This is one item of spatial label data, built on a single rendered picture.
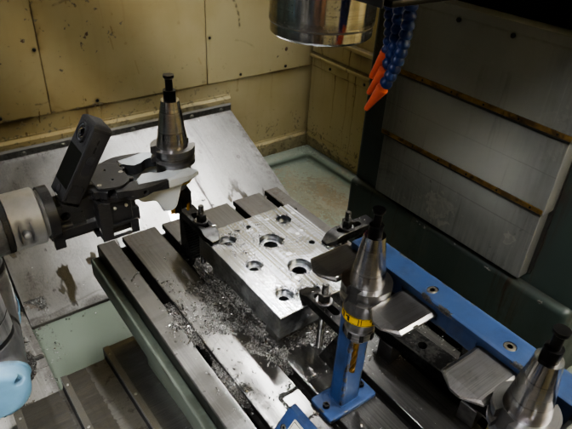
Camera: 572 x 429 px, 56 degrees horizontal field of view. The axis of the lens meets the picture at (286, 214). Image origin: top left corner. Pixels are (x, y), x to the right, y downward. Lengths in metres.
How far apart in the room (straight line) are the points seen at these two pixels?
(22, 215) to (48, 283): 0.86
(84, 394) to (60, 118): 0.92
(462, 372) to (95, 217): 0.50
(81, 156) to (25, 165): 1.10
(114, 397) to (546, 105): 1.02
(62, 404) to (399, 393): 0.68
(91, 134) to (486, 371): 0.53
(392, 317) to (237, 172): 1.30
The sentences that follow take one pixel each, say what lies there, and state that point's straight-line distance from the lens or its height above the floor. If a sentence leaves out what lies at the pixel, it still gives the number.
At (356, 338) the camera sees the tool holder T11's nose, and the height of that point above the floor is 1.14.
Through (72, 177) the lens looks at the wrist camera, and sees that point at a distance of 0.73.
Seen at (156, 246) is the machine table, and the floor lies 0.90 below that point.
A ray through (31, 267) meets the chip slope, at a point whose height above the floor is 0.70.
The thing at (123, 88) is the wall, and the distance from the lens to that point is 1.86.
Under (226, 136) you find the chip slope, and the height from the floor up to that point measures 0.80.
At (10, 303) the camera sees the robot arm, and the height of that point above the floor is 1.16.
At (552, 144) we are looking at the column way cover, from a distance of 1.15.
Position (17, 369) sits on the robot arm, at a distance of 0.67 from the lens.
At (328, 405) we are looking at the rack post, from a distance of 0.92.
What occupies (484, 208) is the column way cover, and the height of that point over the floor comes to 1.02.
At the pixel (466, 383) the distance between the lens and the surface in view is 0.60.
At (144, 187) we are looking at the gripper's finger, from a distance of 0.74.
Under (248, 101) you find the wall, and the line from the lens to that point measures 2.12.
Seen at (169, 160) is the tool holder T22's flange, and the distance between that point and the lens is 0.77.
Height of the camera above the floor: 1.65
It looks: 33 degrees down
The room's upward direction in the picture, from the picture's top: 3 degrees clockwise
